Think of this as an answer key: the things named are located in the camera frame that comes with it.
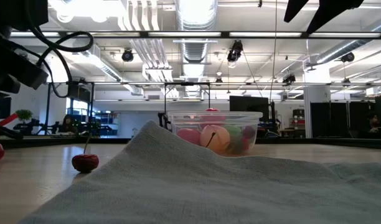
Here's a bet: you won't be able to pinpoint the dark red cherry with stem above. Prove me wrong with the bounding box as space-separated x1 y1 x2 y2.
71 133 100 174

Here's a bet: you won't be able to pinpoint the pinkish red round fruit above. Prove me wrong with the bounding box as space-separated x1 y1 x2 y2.
199 108 227 124

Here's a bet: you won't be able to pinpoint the green round fruit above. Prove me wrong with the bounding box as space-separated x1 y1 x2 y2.
223 124 244 156

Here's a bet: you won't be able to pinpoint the peach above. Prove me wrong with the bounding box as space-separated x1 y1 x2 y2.
199 124 231 153

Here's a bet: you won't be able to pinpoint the leafy green potted plant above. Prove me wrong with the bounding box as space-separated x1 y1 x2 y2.
15 108 34 124

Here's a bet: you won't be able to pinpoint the red padded bar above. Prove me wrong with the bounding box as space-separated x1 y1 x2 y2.
0 113 19 127

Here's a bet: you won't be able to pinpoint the black metal stand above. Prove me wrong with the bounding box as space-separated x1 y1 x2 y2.
44 81 96 135

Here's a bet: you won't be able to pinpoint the black slanted bar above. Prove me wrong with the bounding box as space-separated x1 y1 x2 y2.
0 123 24 140

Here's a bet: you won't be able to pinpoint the long black crossbar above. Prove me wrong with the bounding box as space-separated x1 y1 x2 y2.
9 30 381 40

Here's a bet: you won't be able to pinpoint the black partition panels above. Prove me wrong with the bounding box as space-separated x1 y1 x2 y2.
310 101 377 139

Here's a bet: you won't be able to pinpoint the black computer monitor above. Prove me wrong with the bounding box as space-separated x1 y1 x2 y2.
229 95 270 123

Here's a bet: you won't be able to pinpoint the shelf with red boxes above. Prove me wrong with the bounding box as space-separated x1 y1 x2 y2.
291 108 306 127

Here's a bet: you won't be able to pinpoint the clear plastic container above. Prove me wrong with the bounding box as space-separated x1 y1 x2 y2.
167 111 263 159

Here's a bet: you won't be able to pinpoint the grey cloth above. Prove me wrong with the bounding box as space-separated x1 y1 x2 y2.
19 120 381 224

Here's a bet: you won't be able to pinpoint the dark wall screen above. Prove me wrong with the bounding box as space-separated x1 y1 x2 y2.
0 96 12 120

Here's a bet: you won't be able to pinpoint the black hanging camera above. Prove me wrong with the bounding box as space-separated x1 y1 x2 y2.
227 39 244 63

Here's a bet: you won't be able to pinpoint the black left camera cable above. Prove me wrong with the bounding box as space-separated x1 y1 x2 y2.
24 0 95 99

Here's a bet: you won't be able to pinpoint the silver ventilation duct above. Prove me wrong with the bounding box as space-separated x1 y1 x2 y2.
175 0 219 98

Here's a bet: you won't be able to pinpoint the black aluminium table frame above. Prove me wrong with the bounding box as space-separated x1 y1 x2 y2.
0 136 381 149

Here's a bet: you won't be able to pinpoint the black metal frame rig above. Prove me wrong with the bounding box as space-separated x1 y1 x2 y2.
163 82 212 125

